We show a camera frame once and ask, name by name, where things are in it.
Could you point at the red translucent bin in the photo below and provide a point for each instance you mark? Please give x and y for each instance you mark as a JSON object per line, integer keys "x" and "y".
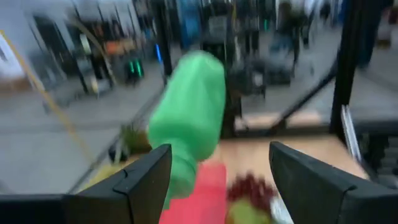
{"x": 199, "y": 199}

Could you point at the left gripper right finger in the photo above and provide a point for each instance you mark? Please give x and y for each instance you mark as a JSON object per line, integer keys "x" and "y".
{"x": 335, "y": 199}

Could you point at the green plastic bottle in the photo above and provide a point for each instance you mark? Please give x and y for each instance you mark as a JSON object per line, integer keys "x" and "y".
{"x": 189, "y": 112}

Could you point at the silver aluminium bracket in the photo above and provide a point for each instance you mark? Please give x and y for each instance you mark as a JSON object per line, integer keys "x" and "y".
{"x": 349, "y": 133}

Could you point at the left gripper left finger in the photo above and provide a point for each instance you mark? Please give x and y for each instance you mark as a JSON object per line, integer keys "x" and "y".
{"x": 93, "y": 205}

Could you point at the computer tower green lights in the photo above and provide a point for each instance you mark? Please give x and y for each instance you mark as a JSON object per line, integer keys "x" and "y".
{"x": 133, "y": 68}

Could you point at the dark red toy grapes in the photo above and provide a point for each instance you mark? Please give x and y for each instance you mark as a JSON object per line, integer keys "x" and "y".
{"x": 252, "y": 189}

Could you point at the potted green succulent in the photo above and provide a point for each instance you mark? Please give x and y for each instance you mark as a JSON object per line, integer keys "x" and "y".
{"x": 135, "y": 140}

